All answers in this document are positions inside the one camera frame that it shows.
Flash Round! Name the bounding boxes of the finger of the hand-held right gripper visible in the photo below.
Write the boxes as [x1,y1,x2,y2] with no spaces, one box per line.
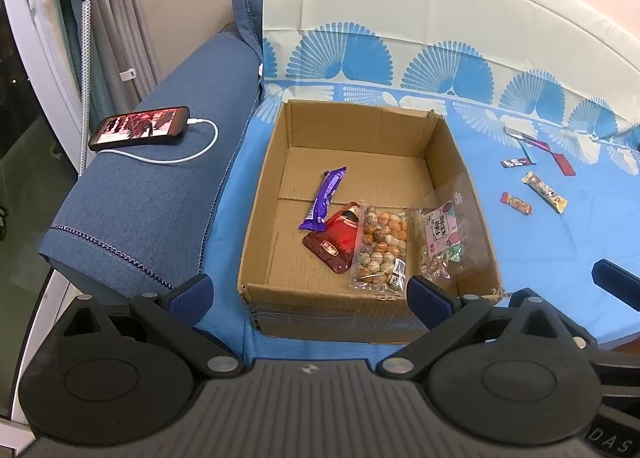
[592,259,640,289]
[545,307,640,371]

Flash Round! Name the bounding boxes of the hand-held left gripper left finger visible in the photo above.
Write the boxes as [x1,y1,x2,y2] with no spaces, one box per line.
[62,274,241,379]

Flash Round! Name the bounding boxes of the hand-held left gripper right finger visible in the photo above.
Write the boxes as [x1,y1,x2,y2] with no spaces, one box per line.
[376,275,571,381]

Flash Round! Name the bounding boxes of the clear candy bag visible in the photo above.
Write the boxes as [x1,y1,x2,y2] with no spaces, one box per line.
[417,175,483,286]

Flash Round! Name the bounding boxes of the clear peanut bag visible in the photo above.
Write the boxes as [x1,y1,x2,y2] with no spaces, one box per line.
[348,200,410,295]

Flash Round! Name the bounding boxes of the yellow snack bar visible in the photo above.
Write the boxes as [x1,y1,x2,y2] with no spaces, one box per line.
[521,172,568,215]

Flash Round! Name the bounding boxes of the small red yellow snack packet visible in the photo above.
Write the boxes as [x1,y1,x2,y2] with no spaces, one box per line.
[501,192,533,215]

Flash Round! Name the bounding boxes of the purple snack bar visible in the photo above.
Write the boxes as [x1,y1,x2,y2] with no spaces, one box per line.
[299,166,347,232]

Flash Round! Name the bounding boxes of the brown cardboard box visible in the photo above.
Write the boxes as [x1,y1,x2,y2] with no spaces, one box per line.
[237,98,503,345]

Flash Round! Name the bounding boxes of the dark red stick packet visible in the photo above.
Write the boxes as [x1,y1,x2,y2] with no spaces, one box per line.
[504,125,551,151]

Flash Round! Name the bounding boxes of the blue white printed sheet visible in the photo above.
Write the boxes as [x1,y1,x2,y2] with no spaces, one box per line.
[192,0,640,354]

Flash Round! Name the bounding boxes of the blue sofa armrest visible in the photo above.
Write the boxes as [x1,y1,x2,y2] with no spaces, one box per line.
[39,0,266,329]

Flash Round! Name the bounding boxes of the black smartphone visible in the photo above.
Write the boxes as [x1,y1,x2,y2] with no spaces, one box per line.
[88,106,192,152]

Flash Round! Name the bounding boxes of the teal curtain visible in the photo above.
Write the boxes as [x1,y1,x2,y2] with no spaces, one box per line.
[50,0,108,111]

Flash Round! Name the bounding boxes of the grey curtain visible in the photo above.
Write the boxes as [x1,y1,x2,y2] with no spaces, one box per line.
[87,0,161,98]

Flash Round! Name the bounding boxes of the white charging cable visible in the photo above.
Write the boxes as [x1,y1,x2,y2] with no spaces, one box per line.
[97,118,219,166]

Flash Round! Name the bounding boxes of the white window frame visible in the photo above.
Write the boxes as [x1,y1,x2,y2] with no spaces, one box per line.
[0,0,101,424]

